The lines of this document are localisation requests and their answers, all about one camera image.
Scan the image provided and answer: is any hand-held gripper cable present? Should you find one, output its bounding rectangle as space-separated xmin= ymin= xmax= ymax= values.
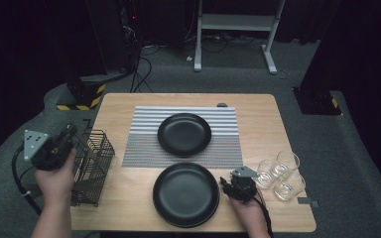
xmin=11 ymin=145 xmax=44 ymax=216
xmin=254 ymin=191 xmax=275 ymax=238

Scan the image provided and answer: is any black cable bundle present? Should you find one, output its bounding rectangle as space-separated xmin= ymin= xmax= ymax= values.
xmin=185 ymin=33 xmax=266 ymax=54

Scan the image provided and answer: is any grey tape piece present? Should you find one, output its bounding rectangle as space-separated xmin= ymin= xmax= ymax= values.
xmin=297 ymin=196 xmax=319 ymax=208

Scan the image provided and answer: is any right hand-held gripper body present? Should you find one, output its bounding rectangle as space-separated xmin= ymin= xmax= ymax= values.
xmin=229 ymin=166 xmax=260 ymax=203

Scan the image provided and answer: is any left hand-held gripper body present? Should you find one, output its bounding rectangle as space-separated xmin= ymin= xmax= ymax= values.
xmin=23 ymin=129 xmax=75 ymax=173

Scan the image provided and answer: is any person's left hand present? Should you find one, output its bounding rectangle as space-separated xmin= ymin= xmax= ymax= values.
xmin=34 ymin=147 xmax=78 ymax=208

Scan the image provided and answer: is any left hand-held gripper cable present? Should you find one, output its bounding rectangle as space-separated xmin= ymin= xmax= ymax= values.
xmin=11 ymin=145 xmax=44 ymax=216

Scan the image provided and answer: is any grey striped woven placemat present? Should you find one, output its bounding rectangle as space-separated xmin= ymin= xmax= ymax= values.
xmin=122 ymin=105 xmax=244 ymax=170

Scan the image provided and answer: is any right hand-held gripper cable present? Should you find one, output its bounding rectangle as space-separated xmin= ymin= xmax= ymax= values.
xmin=254 ymin=191 xmax=275 ymax=238

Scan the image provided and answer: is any person's right hand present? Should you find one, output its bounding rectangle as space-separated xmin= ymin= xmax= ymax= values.
xmin=228 ymin=192 xmax=270 ymax=230

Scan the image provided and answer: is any black yellow striped base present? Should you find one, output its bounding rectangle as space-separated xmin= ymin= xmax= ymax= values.
xmin=56 ymin=73 xmax=108 ymax=112

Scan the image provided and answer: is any black wire cutlery basket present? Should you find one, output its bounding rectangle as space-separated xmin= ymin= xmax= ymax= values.
xmin=70 ymin=119 xmax=116 ymax=208

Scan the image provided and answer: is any dark equipment with red light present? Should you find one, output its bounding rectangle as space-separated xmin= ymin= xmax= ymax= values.
xmin=120 ymin=0 xmax=142 ymax=51

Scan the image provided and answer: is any black base with yellow stripe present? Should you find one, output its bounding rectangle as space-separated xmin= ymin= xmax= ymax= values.
xmin=292 ymin=86 xmax=342 ymax=116

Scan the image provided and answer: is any white metal stand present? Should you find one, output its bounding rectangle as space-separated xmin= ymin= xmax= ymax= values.
xmin=192 ymin=0 xmax=287 ymax=75

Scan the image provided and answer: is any black floor cable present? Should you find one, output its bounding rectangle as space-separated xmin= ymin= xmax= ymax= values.
xmin=130 ymin=56 xmax=154 ymax=94

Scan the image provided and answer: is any black plate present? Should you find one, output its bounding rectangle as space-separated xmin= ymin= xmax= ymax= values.
xmin=157 ymin=112 xmax=212 ymax=158
xmin=153 ymin=197 xmax=220 ymax=229
xmin=152 ymin=162 xmax=221 ymax=229

